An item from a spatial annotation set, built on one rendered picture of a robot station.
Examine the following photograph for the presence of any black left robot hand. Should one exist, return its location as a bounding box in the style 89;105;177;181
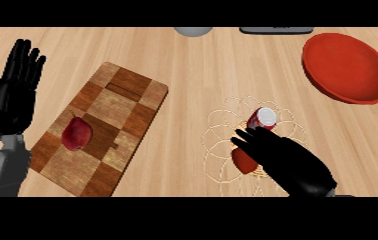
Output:
0;38;47;137

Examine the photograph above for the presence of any red can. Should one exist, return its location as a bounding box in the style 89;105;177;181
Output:
245;106;279;132

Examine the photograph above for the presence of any grey round object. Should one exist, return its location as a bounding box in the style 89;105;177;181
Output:
173;27;214;38

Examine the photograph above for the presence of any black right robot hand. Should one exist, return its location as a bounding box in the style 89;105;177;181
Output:
229;125;340;197

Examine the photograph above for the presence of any dark red pear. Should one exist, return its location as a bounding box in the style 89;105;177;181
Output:
61;111;95;152

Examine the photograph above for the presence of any red bowl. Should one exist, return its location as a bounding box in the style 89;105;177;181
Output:
301;32;378;106

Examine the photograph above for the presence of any red bell pepper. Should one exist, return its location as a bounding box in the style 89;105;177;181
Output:
230;147;260;175

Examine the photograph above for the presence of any checkered wooden cutting board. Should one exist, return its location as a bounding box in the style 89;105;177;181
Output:
28;61;170;198

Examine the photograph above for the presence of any dark grey flat appliance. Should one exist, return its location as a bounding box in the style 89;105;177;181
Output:
238;27;316;36

